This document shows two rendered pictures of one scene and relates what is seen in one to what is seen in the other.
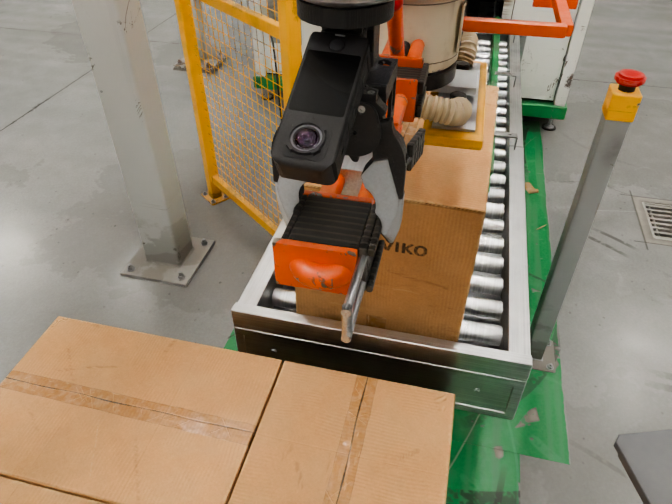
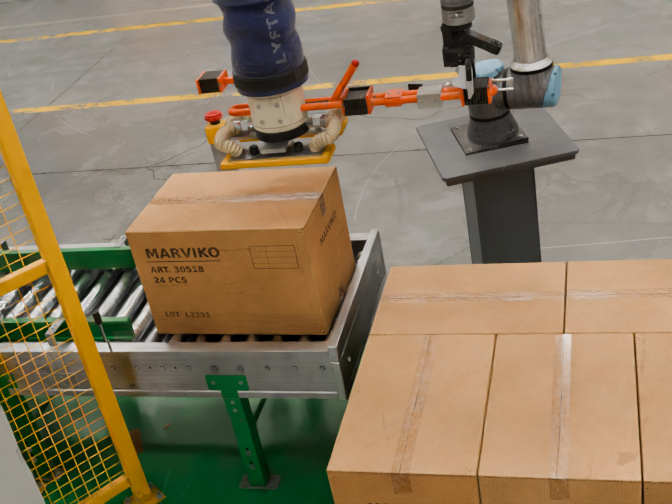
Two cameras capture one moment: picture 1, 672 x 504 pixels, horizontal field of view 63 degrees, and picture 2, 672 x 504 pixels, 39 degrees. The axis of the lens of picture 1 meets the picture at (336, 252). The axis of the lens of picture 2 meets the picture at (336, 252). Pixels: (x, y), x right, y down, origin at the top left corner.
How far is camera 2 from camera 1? 2.77 m
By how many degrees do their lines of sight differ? 68
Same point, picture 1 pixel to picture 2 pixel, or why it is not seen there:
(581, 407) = not seen: hidden behind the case
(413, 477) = (449, 274)
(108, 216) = not seen: outside the picture
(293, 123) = (491, 42)
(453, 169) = (291, 178)
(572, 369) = not seen: hidden behind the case
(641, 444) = (446, 173)
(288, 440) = (434, 320)
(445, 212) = (331, 180)
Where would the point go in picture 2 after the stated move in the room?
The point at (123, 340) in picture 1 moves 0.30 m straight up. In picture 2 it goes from (354, 418) to (336, 332)
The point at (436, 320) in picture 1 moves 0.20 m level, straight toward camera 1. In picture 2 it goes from (348, 256) to (405, 255)
